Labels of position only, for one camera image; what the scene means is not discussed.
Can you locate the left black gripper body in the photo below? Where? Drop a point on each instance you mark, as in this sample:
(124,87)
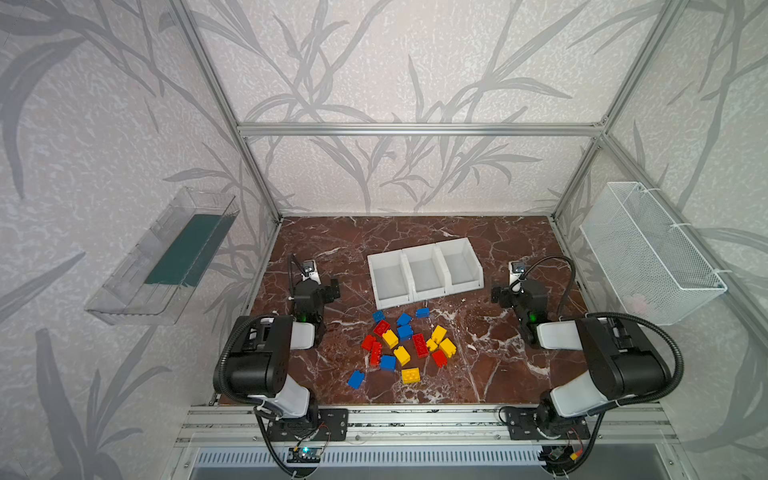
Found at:
(327,290)

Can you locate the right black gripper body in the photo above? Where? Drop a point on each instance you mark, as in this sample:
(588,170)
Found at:
(504,295)

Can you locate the red lego stack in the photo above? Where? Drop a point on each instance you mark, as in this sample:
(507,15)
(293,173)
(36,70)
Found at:
(374,350)

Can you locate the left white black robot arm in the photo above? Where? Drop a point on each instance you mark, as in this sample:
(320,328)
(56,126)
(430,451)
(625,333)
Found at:
(253,366)

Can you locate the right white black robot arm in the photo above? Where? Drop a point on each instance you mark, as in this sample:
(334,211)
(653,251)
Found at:
(629,359)

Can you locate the right white sorting bin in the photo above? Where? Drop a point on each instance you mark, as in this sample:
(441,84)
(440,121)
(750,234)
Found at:
(466,273)

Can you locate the white sorting bin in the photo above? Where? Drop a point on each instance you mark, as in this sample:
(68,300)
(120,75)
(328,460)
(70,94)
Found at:
(428,272)
(466,273)
(391,279)

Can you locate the left white sorting bin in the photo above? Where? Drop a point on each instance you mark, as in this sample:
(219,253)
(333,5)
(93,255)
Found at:
(391,279)

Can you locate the middle white sorting bin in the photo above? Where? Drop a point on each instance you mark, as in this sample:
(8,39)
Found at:
(428,272)

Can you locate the yellow lego front flat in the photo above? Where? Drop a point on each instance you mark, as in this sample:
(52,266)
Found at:
(410,376)

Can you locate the left controller board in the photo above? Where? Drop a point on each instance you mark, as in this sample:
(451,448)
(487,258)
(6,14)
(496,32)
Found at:
(304,455)

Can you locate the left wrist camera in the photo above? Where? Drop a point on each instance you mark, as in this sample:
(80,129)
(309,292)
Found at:
(310,271)

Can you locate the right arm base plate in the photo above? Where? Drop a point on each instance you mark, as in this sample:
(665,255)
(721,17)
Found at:
(528,422)

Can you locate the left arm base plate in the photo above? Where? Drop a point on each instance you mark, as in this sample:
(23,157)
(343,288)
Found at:
(323,424)

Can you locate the white wire mesh basket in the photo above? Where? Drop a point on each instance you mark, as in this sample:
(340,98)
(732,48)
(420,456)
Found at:
(653,267)

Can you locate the aluminium front rail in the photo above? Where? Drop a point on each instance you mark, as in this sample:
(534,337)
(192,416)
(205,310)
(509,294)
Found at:
(426,424)

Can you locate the clear plastic wall tray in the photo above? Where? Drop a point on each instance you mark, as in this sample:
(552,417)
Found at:
(155,281)

